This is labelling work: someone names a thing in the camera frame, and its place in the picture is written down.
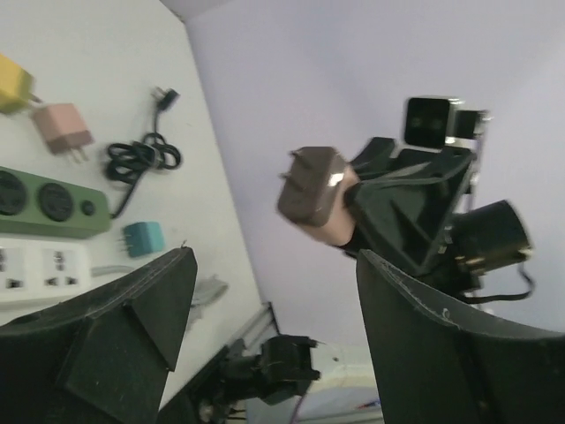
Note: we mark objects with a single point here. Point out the pink charger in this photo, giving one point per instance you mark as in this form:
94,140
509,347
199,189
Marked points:
312,196
63,130

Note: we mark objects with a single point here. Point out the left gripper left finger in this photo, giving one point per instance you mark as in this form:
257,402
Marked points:
103,356

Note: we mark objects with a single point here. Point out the yellow charger far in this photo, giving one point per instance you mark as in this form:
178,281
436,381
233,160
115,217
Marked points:
16,87

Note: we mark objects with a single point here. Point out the white power strip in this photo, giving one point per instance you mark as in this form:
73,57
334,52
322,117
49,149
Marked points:
40,271

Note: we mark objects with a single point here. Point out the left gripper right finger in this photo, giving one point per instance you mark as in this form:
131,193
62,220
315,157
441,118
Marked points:
439,360

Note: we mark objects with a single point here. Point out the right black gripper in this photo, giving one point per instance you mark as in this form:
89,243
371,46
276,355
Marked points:
402,215

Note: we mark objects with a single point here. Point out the teal charger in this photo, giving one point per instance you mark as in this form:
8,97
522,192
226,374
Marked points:
143,238

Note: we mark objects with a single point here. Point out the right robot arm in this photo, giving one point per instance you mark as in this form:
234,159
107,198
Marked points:
477,241

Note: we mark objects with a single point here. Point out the green power strip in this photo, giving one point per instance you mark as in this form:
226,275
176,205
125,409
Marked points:
45,207

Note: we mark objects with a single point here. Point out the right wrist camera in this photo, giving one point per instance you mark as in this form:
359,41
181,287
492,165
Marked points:
429,121

